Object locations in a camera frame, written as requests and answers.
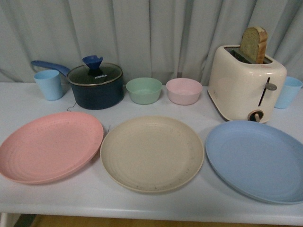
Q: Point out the pink plate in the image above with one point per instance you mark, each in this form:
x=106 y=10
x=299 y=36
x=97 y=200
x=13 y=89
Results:
x=50 y=148

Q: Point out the green bowl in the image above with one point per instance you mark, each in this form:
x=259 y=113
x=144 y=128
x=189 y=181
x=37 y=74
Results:
x=144 y=91

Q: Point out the pink bowl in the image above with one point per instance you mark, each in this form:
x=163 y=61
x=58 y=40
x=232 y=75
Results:
x=183 y=91

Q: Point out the beige plate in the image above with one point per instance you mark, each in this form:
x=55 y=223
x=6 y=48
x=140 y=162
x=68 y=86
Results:
x=152 y=154

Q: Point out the dark blue saucepan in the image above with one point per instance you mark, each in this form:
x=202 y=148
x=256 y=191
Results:
x=90 y=97

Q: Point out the glass pot lid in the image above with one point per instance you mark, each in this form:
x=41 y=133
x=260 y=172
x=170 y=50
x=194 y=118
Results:
x=94 y=72

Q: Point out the grey curtain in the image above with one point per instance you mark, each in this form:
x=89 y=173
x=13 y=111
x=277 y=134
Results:
x=163 y=39

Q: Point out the cream toaster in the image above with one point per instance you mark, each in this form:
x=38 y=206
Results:
x=241 y=90

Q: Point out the light blue cup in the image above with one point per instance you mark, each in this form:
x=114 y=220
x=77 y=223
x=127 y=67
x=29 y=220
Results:
x=49 y=82
x=289 y=91

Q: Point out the blue plate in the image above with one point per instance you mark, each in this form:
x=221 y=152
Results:
x=258 y=161

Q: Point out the bread slice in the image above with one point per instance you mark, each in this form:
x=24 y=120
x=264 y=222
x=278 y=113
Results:
x=254 y=43

